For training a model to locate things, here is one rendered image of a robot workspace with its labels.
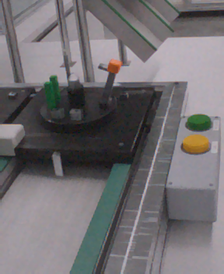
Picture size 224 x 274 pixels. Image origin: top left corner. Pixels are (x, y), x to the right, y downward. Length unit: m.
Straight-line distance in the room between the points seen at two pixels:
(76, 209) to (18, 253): 0.11
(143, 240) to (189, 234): 0.17
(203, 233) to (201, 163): 0.11
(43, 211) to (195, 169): 0.23
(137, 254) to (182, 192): 0.14
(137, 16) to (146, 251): 0.67
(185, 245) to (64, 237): 0.18
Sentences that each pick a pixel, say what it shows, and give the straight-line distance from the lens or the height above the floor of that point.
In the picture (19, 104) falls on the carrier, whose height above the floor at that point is 0.97.
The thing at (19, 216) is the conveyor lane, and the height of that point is 0.92.
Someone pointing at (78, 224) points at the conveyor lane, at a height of 0.92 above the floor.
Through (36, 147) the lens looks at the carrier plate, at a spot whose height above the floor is 0.97.
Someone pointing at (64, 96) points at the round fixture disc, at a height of 0.99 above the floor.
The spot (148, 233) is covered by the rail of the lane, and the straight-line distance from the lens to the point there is 0.59.
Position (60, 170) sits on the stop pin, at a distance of 0.77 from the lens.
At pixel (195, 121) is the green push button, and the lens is 0.80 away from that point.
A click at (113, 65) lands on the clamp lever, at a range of 0.79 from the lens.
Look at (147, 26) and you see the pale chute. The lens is 1.12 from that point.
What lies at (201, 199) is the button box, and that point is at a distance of 0.67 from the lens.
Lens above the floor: 1.35
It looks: 23 degrees down
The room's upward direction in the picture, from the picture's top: 8 degrees counter-clockwise
